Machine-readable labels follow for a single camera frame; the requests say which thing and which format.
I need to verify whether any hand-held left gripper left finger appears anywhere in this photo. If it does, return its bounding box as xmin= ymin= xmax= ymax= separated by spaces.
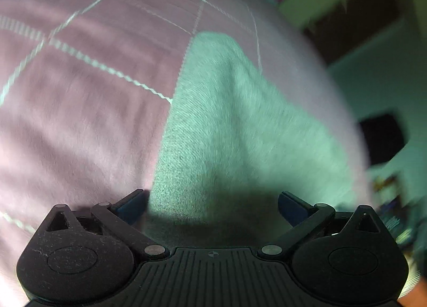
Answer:
xmin=45 ymin=190 xmax=171 ymax=260

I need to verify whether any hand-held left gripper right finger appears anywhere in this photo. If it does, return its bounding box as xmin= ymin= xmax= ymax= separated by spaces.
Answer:
xmin=257 ymin=192 xmax=388 ymax=258

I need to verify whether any green towel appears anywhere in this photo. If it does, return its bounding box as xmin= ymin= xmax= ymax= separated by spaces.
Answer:
xmin=140 ymin=31 xmax=360 ymax=249

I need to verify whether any pink checkered bed cover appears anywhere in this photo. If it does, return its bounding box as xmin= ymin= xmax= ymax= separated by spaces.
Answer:
xmin=0 ymin=0 xmax=373 ymax=307

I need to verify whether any black box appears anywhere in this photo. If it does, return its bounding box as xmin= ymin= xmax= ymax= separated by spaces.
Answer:
xmin=358 ymin=112 xmax=409 ymax=166

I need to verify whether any dark wooden door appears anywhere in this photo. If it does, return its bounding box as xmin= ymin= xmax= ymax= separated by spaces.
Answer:
xmin=302 ymin=0 xmax=402 ymax=65

